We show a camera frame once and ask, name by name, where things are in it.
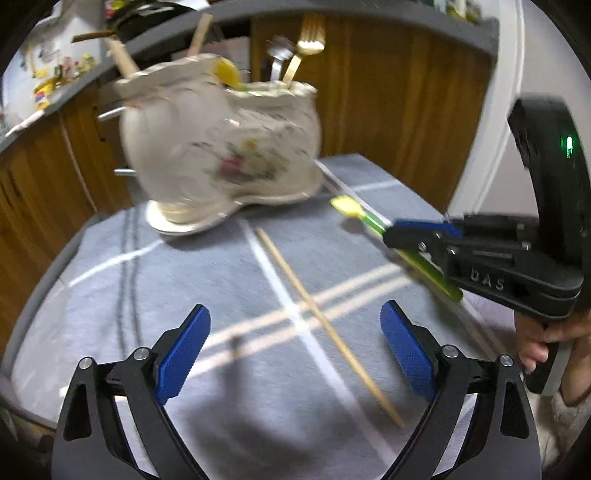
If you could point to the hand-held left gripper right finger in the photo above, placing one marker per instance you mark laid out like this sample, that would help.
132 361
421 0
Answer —
406 355

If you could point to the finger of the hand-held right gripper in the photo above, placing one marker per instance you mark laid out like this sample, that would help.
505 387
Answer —
429 227
415 240

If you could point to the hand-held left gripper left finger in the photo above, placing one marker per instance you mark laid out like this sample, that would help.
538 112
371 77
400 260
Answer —
182 355

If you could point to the green yellow tulip spoon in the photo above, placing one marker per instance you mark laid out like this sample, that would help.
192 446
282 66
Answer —
227 71
348 206

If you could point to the wooden chopstick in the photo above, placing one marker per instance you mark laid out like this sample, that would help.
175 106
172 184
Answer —
201 34
323 323
122 57

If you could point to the cream floral ceramic utensil holder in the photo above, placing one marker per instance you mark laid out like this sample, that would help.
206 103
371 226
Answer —
207 138

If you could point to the gold fork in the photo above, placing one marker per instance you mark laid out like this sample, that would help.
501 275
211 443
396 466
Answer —
310 39

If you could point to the person's right forearm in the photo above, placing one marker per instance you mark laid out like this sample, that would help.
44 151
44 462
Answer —
568 434

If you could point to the person's right hand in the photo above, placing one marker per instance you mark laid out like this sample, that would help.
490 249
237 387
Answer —
579 364

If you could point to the grey striped tablecloth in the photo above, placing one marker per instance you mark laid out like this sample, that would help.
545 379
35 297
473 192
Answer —
184 277

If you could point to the cream ceramic plate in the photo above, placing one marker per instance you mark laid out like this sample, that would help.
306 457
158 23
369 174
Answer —
184 226

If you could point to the wooden kitchen cabinet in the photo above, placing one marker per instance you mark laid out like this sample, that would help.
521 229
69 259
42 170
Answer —
41 184
392 101

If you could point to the silver flower-shaped spoon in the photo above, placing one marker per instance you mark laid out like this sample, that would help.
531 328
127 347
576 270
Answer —
278 53

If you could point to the yellow red packet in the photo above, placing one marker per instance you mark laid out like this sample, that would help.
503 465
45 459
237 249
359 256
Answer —
45 93

